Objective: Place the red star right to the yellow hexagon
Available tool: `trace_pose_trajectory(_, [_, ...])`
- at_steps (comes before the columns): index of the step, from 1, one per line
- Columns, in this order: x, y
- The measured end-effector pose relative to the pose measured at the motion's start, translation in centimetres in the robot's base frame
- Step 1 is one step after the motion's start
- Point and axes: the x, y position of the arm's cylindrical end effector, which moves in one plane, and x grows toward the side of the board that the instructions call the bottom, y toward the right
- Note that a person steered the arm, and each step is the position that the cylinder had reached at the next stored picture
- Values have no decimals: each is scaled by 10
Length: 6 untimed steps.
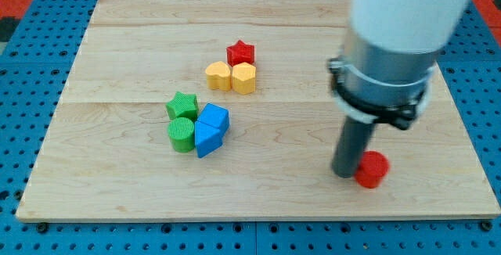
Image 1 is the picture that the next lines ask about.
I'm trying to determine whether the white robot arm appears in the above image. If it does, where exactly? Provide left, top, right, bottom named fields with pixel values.
left=328, top=0, right=469, bottom=130

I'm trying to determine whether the yellow hexagon block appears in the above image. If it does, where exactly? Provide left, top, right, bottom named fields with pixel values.
left=232, top=63, right=256, bottom=95

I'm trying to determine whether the red star block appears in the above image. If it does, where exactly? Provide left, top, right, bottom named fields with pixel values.
left=226, top=40, right=255, bottom=66

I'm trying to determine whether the green star block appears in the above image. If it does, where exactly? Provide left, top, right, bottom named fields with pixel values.
left=165, top=92, right=199, bottom=121

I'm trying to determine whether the blue cube block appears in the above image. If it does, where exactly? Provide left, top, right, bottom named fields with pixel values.
left=197, top=103, right=230, bottom=136

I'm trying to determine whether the blue triangle block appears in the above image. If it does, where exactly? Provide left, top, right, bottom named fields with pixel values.
left=195, top=121, right=222, bottom=158

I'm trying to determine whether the yellow heart block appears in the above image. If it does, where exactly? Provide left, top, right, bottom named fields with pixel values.
left=205, top=61, right=232, bottom=92

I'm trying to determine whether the wooden board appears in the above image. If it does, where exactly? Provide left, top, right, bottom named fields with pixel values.
left=16, top=0, right=500, bottom=223

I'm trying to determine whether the green cylinder block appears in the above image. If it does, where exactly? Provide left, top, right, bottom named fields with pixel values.
left=168, top=117, right=195, bottom=153

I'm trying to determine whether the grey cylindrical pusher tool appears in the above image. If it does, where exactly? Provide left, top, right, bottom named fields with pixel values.
left=331, top=117, right=376, bottom=178

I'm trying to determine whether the red cylinder block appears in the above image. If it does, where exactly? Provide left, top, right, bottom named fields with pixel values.
left=355, top=151, right=390, bottom=189

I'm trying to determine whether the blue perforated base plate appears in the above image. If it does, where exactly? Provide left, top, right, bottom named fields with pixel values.
left=1, top=0, right=500, bottom=254

